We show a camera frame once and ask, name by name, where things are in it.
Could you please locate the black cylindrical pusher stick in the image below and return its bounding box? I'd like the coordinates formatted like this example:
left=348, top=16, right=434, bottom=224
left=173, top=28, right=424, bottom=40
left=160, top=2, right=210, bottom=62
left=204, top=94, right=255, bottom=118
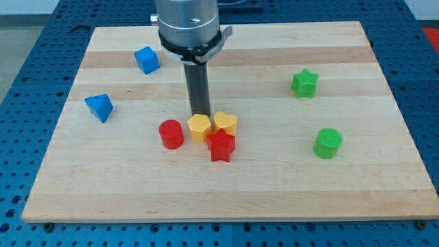
left=184, top=64, right=211, bottom=117

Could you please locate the red cylinder block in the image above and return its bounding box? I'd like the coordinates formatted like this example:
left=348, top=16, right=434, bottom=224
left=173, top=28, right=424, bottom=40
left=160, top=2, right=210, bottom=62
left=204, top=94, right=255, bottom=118
left=158, top=119, right=184, bottom=150

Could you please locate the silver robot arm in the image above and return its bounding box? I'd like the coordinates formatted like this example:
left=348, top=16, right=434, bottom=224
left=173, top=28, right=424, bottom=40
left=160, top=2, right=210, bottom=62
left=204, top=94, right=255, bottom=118
left=154, top=0, right=223, bottom=116

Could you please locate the red star block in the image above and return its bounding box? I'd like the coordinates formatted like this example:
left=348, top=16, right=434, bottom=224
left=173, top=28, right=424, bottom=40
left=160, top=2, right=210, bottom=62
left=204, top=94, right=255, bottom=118
left=207, top=129, right=236, bottom=163

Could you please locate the green star block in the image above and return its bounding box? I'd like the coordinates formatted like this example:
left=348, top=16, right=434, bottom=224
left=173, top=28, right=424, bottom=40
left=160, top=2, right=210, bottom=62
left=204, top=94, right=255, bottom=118
left=291, top=69, right=319, bottom=98

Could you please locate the yellow hexagon block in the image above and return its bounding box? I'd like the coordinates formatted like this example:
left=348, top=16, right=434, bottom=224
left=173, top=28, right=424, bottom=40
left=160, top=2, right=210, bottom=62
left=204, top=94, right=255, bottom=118
left=187, top=114, right=212, bottom=143

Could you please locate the blue cube block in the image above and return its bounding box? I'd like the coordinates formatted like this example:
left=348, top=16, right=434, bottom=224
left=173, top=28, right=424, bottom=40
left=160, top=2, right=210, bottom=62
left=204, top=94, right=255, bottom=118
left=134, top=47, right=161, bottom=75

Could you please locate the yellow heart block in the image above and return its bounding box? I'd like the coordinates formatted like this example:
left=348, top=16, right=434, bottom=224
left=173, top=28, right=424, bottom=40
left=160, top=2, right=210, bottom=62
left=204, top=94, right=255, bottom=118
left=213, top=111, right=237, bottom=136

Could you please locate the blue triangular block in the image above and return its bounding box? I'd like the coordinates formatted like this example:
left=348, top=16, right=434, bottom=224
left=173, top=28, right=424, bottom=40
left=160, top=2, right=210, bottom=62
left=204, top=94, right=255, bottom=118
left=84, top=94, right=113, bottom=123

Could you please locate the wooden board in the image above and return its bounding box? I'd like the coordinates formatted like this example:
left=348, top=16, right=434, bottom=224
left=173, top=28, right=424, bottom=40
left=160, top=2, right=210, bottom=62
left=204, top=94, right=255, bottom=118
left=22, top=21, right=438, bottom=223

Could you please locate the green cylinder block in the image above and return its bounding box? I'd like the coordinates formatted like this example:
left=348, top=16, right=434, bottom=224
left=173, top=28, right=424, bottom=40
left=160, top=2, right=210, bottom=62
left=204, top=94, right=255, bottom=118
left=313, top=128, right=343, bottom=159

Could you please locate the black clamp ring with lever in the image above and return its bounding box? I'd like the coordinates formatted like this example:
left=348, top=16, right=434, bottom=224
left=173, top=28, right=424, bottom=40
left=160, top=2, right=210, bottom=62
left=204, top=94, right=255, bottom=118
left=158, top=25, right=233, bottom=66

